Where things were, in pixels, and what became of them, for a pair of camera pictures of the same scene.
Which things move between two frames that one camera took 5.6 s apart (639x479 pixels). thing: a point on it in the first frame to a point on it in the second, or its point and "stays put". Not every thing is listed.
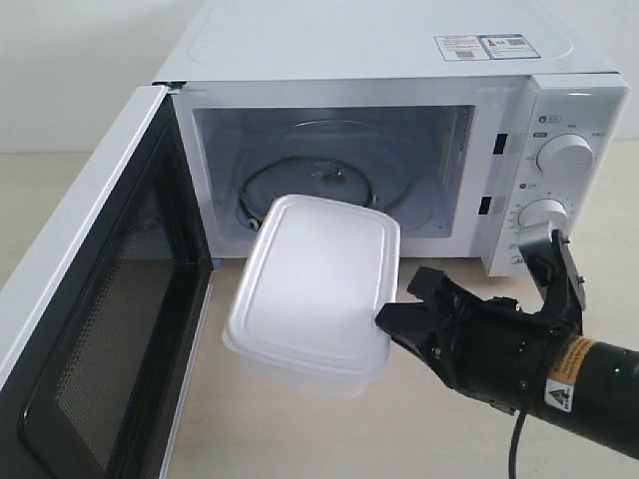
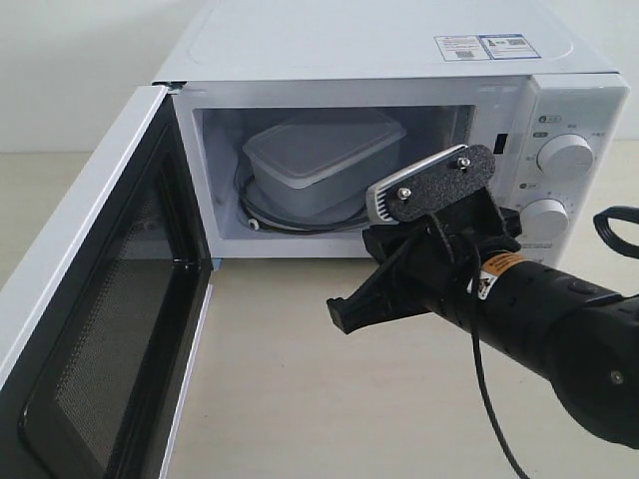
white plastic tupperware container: x=303 y=318 to x=322 y=163
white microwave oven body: x=484 y=121 stays put
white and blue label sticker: x=503 y=46 stays put
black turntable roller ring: x=276 y=164 to x=300 y=230
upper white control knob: x=565 y=155 stays put
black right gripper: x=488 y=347 to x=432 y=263
